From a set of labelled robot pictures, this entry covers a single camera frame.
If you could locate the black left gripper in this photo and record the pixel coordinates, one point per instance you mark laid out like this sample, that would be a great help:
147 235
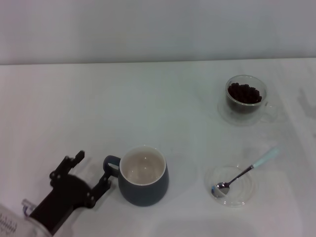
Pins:
66 197

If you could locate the dark grey mug white inside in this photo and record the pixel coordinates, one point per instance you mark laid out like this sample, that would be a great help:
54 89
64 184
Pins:
145 195

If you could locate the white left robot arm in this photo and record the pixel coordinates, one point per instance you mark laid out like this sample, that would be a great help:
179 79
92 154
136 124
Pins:
12 219

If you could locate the coffee beans pile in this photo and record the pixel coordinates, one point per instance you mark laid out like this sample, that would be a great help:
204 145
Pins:
244 93

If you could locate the clear glass saucer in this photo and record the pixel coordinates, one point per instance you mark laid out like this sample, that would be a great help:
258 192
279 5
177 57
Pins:
223 114
243 192

